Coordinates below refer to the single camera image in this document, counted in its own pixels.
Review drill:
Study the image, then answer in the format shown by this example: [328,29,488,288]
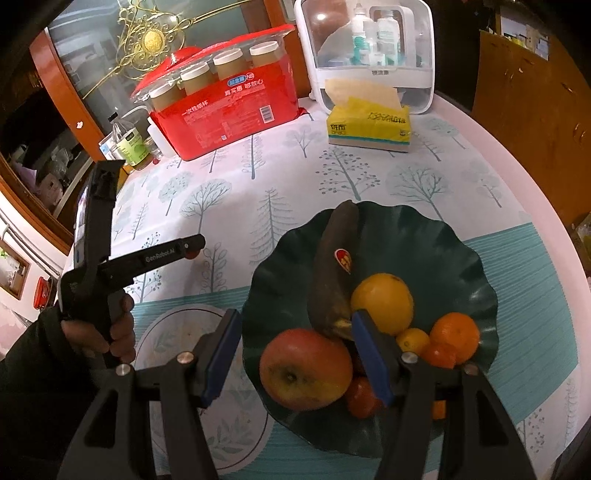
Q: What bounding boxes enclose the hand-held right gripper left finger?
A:
[58,308,243,480]

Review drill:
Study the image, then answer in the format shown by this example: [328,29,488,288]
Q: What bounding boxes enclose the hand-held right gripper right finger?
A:
[352,309,539,480]

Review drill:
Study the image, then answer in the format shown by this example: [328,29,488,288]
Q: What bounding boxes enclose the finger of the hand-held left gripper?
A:
[173,233,206,260]

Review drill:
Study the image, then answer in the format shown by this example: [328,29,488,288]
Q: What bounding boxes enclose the large yellow orange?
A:
[350,273,415,337]

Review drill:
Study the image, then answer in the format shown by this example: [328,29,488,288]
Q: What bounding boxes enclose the red yellow apple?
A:
[259,328,354,412]

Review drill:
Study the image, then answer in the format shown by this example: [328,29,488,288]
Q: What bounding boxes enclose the dark overripe banana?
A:
[307,199,361,342]

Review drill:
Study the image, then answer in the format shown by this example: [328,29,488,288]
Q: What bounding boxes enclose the dark green wavy plate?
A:
[241,200,502,455]

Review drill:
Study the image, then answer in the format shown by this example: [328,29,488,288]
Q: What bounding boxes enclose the person's left forearm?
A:
[0,305,116,480]

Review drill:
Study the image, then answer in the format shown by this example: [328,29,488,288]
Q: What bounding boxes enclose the person's left hand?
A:
[60,292,137,370]

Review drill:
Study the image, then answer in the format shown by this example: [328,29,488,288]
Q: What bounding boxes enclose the small yellow kumquat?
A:
[396,328,431,357]

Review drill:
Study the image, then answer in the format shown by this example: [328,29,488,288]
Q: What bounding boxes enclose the red plastic box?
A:
[33,274,52,309]

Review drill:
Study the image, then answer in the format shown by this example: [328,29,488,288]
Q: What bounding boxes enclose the small orange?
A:
[422,344,458,369]

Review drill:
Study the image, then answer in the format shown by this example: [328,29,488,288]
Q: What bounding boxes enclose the tangerine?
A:
[429,312,481,365]

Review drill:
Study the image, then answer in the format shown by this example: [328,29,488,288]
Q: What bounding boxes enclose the tree print tablecloth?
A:
[69,90,583,480]

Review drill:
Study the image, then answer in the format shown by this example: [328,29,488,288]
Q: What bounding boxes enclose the green label jar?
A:
[115,127,154,169]

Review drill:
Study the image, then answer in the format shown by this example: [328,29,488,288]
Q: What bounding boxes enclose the red paper cup package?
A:
[129,24,312,161]

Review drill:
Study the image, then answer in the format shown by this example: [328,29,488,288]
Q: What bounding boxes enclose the clear plastic bottle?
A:
[98,111,132,160]

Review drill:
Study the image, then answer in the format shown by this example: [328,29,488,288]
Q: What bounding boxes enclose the gold ornate door ornament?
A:
[82,0,252,100]

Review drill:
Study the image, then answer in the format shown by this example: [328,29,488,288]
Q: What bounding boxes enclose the wooden glass door cabinet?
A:
[0,0,296,259]

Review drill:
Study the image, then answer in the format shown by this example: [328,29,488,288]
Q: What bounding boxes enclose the yellow tissue pack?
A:
[324,78,413,153]

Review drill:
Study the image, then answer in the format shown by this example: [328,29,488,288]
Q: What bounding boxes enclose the white storage box clear lid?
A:
[294,0,435,115]

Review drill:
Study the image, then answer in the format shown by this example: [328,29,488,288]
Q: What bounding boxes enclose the brown wooden cabinet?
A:
[471,0,591,278]

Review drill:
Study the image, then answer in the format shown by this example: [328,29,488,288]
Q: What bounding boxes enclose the white teal bottle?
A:
[350,2,377,65]

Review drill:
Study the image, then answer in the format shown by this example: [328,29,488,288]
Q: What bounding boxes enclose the clear labelled bottle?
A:
[375,11,402,65]

